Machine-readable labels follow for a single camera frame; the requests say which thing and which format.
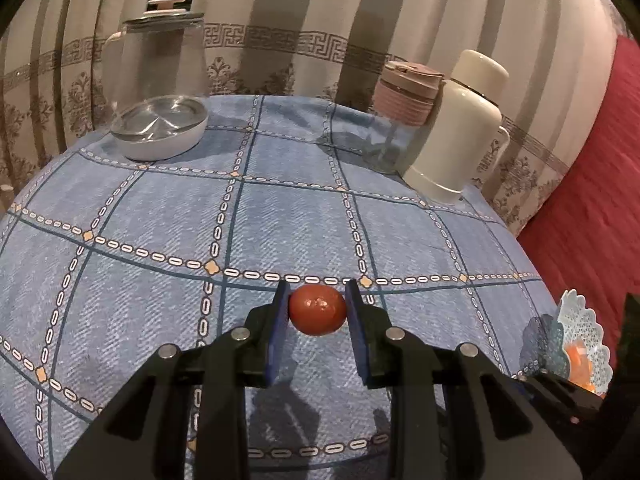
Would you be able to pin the red quilted blanket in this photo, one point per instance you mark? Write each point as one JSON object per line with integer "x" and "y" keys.
{"x": 590, "y": 185}

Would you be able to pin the blue checked tablecloth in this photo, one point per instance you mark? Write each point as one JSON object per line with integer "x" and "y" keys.
{"x": 150, "y": 235}

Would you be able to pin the light blue plastic basket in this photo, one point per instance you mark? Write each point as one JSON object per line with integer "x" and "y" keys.
{"x": 582, "y": 320}

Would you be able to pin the glass kettle with white base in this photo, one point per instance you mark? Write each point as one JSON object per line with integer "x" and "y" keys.
{"x": 160, "y": 135}

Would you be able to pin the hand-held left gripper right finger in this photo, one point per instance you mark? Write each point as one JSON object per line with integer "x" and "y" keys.
{"x": 357, "y": 340}

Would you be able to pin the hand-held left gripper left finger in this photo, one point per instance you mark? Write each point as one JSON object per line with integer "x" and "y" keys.
{"x": 277, "y": 340}

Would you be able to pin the glass bottle with pink lid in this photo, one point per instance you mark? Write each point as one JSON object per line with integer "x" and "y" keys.
{"x": 405, "y": 100}

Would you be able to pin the beige patterned curtain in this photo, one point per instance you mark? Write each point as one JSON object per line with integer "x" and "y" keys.
{"x": 325, "y": 10}

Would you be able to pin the small red tomato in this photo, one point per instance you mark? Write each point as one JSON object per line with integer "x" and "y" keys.
{"x": 317, "y": 312}

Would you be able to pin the cream thermos flask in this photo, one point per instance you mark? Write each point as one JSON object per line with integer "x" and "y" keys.
{"x": 460, "y": 125}

